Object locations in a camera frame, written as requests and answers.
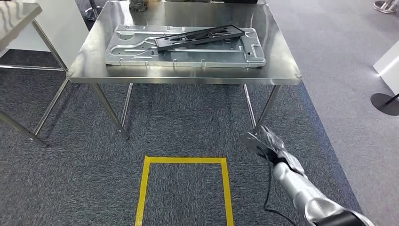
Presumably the white box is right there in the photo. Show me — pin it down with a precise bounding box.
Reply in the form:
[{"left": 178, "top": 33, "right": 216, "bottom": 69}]
[{"left": 373, "top": 40, "right": 399, "bottom": 96}]

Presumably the black stanchion base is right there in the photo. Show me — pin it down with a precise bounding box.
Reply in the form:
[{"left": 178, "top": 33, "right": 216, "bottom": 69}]
[{"left": 370, "top": 92, "right": 399, "bottom": 117}]

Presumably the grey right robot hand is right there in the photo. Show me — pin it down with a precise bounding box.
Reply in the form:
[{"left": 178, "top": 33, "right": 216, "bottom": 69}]
[{"left": 254, "top": 125, "right": 305, "bottom": 175}]

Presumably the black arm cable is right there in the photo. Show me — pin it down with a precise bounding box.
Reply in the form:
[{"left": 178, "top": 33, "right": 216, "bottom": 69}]
[{"left": 263, "top": 153, "right": 298, "bottom": 226}]

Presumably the stamped metal panel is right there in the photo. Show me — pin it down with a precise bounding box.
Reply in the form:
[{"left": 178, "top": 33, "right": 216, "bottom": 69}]
[{"left": 104, "top": 24, "right": 267, "bottom": 68}]

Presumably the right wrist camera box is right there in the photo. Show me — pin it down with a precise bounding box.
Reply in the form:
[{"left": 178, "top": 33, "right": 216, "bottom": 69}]
[{"left": 240, "top": 132, "right": 286, "bottom": 166}]

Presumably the yellow floor tape square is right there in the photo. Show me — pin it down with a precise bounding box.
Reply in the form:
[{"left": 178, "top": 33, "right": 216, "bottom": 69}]
[{"left": 135, "top": 156, "right": 235, "bottom": 226}]

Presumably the stainless steel table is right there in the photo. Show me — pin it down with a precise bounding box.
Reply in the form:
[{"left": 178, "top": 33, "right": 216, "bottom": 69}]
[{"left": 0, "top": 1, "right": 70, "bottom": 148}]

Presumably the steel stanchion base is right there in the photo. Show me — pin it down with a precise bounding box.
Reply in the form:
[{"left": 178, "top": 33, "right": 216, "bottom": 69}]
[{"left": 373, "top": 0, "right": 399, "bottom": 15}]

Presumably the stainless steel workbench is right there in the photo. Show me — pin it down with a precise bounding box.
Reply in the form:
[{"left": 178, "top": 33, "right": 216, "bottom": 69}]
[{"left": 66, "top": 0, "right": 303, "bottom": 140}]

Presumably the black plastic plate part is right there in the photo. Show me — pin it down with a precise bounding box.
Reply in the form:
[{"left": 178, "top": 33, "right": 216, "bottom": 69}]
[{"left": 154, "top": 24, "right": 246, "bottom": 52}]

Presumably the white cabinet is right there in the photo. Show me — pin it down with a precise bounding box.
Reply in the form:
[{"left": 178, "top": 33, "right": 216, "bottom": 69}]
[{"left": 6, "top": 0, "right": 90, "bottom": 70}]

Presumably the steel stanchion post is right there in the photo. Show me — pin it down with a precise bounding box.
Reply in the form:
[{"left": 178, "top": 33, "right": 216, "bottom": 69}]
[{"left": 84, "top": 0, "right": 104, "bottom": 22}]

